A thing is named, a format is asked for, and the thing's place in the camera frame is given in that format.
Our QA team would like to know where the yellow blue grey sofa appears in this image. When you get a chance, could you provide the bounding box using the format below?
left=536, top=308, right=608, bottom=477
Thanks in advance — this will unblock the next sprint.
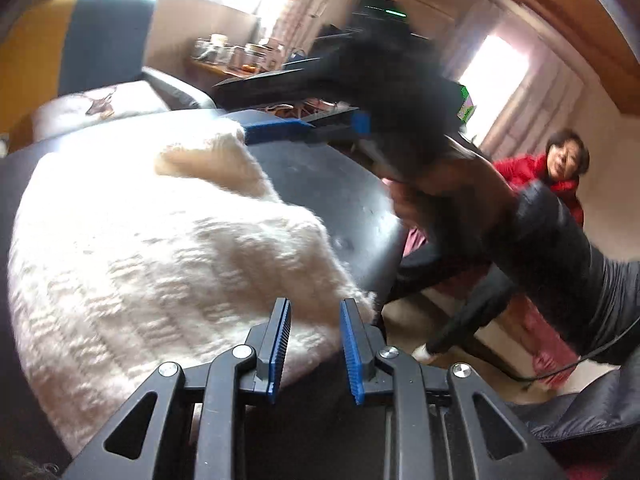
left=0, top=0, right=216, bottom=146

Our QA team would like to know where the operator right forearm dark sleeve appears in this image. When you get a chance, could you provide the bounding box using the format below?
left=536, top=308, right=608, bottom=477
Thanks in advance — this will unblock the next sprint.
left=484, top=181, right=639, bottom=365

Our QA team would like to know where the pink garment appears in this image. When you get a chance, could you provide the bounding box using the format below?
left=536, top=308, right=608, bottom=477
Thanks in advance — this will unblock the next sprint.
left=388, top=228, right=578, bottom=389

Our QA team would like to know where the black cable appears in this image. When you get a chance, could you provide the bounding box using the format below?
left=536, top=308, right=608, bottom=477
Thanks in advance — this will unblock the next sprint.
left=494, top=318, right=640, bottom=384

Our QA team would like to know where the cream knitted sweater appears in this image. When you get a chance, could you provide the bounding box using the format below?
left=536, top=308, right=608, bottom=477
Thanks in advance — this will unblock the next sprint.
left=8, top=118, right=374, bottom=454

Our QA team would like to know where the white deer print cushion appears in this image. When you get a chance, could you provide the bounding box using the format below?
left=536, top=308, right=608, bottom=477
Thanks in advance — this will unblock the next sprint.
left=32, top=80, right=169, bottom=140

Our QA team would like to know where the person in red jacket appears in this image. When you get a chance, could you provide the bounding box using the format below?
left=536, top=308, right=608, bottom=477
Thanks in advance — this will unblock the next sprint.
left=494, top=129, right=590, bottom=228

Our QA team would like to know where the cluttered wooden side table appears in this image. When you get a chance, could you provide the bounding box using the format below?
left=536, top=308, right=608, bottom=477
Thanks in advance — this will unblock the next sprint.
left=184, top=38, right=349, bottom=119

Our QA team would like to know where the operator right hand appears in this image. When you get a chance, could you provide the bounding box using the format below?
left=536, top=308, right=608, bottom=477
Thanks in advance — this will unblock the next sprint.
left=381, top=138, right=516, bottom=237

